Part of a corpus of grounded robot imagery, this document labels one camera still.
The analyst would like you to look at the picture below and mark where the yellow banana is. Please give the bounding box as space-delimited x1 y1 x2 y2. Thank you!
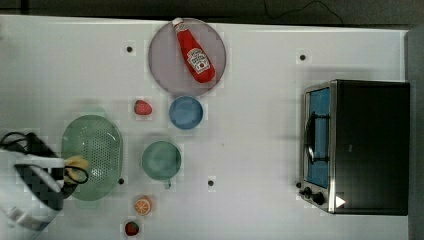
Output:
64 156 89 184

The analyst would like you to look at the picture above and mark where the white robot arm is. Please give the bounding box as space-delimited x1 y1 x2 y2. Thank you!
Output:
0 150 64 240

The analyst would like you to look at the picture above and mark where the green oval strainer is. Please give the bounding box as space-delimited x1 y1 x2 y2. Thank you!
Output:
61 115 123 201

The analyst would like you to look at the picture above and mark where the blue bowl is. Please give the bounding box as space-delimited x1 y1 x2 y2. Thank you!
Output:
168 96 204 130

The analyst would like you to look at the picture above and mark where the red ketchup bottle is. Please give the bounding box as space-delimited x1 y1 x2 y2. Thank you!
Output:
172 18 216 83

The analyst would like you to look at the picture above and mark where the green mug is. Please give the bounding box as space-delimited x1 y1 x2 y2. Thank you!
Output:
141 141 182 189

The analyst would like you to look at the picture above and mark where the round grey plate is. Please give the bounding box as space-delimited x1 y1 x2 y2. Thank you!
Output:
148 18 227 97

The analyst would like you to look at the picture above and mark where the red strawberry near bowl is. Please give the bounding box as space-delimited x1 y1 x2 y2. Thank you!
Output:
134 100 153 116

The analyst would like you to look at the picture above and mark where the orange slice toy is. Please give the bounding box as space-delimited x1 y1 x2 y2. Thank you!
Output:
134 196 153 216

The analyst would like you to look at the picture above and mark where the red strawberry at table edge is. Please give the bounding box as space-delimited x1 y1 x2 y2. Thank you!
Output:
125 221 139 236

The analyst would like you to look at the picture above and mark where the black toaster oven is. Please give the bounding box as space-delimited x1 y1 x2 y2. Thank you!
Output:
296 79 410 216

